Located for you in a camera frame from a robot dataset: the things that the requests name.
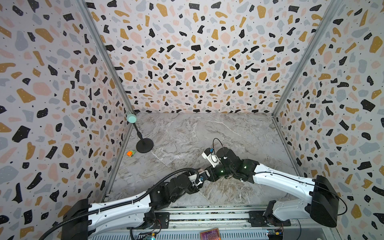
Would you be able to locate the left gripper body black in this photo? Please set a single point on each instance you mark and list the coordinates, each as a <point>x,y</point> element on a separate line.
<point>192,188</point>

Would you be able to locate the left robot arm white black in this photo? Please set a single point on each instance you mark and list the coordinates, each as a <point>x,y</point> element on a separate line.
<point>84,220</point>

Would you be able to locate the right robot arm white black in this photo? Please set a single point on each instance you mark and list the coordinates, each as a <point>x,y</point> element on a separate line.
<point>316,199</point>

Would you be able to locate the green microphone on black stand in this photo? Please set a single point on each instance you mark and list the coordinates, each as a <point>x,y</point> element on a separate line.
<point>144,145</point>

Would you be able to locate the pink circuit board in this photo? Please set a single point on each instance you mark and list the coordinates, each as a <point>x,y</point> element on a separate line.
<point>213,234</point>

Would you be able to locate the small orange green toy car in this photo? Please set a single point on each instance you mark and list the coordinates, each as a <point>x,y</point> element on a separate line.
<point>130,153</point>

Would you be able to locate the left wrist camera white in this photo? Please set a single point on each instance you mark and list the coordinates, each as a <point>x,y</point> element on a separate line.
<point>200,178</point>

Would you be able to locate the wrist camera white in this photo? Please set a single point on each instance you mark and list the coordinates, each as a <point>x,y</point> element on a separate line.
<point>200,178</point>
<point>209,155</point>

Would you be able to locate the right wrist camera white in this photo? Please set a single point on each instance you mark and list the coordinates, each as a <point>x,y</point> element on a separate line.
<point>209,155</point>

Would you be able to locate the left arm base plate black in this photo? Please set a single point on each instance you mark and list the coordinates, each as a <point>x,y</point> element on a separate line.
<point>156,220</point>

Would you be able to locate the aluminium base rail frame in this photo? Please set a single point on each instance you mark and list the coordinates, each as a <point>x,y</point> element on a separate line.
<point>232,223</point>

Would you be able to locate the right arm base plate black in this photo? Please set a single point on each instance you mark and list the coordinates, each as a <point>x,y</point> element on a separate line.
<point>266,218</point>

